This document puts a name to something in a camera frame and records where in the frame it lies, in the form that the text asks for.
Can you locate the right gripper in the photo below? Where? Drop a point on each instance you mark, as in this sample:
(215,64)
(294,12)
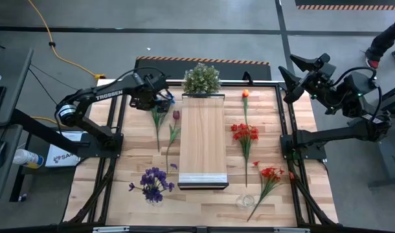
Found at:
(320,79)

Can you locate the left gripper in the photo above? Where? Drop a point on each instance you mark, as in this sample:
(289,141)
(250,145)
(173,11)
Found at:
(149,94)

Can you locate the dark red artificial tulip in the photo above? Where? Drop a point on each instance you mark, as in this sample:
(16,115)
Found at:
(175,115)

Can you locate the blue artificial flower bunch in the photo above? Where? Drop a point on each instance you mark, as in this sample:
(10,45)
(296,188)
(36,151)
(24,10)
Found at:
(158,123)

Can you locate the orange artificial tulip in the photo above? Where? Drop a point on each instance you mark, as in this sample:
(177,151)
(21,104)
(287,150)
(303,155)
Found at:
(245,93)

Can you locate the large red artificial flower bunch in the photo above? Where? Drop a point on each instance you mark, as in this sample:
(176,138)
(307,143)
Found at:
(246,132)

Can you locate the purple artificial flower bunch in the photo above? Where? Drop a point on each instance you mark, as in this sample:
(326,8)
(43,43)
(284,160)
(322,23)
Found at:
(153,181)

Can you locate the small red artificial flower bunch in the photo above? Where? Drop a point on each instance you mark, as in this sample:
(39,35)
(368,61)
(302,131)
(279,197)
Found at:
(269,173)

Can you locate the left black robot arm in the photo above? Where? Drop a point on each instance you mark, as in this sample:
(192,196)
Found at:
(90,127)

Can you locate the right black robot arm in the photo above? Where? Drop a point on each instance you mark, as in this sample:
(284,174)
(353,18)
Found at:
(340,132)

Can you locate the potted green bushy plant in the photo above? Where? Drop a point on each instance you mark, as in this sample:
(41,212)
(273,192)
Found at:
(201,81)

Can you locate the black clamp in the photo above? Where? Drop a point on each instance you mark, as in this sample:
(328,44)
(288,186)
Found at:
(248,77)

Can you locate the person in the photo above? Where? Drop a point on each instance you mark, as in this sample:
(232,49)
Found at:
(383,42)

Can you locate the clear glass vase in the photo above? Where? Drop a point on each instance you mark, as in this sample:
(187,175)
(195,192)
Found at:
(153,204)
(246,201)

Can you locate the white box with logo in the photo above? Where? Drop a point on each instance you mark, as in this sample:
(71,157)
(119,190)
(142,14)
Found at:
(60,158)

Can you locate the grey workstation desk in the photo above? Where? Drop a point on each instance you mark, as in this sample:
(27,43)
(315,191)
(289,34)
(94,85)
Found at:
(16,81)

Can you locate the white plastic bottle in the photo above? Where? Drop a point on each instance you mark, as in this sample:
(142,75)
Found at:
(26,158)

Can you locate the wooden shelf with black frame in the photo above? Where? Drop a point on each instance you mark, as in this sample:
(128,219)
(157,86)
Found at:
(202,139)

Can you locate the black metal table frame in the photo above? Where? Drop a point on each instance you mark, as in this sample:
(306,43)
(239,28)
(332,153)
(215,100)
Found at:
(233,84)

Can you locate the silver metal bracket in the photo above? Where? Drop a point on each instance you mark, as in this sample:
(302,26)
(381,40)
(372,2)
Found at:
(110,229)
(291,230)

